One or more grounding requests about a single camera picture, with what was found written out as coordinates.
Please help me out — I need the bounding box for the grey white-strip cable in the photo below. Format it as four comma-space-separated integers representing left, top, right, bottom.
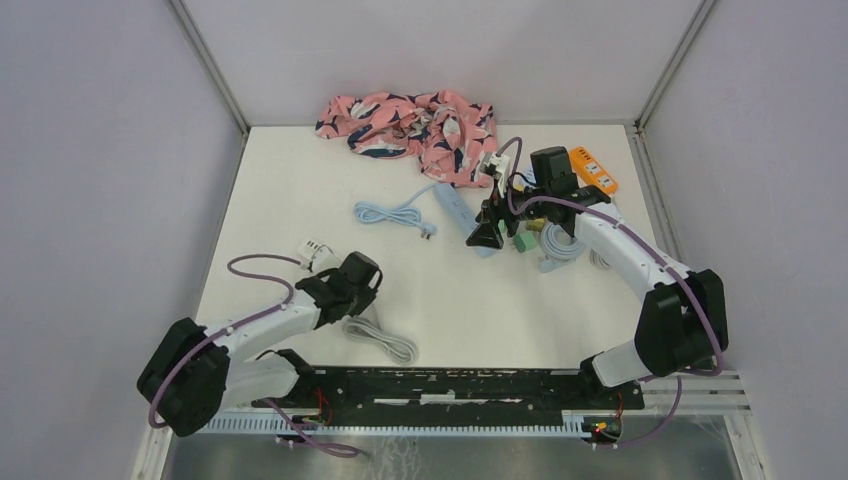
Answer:
341, 304, 421, 367

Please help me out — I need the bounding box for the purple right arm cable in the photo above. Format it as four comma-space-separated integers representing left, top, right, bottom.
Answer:
494, 136, 727, 449

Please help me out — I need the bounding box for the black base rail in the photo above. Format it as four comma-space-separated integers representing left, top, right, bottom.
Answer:
274, 366, 645, 437

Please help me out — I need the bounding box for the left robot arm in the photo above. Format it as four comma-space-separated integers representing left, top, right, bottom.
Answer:
136, 251, 384, 437

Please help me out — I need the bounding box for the blue round-socket cable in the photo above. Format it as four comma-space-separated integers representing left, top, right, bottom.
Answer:
536, 222, 588, 274

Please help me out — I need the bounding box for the light blue power strip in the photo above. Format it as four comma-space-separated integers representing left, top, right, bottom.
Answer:
434, 183, 478, 249

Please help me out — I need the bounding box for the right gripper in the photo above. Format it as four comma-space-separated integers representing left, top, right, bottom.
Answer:
466, 176, 551, 249

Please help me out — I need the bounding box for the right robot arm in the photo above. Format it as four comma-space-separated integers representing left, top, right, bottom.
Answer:
466, 146, 729, 408

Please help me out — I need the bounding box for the pink patterned cloth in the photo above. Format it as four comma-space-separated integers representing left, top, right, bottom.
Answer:
315, 90, 498, 188

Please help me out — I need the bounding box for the orange power strip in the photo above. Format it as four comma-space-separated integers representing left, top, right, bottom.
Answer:
569, 146, 619, 196

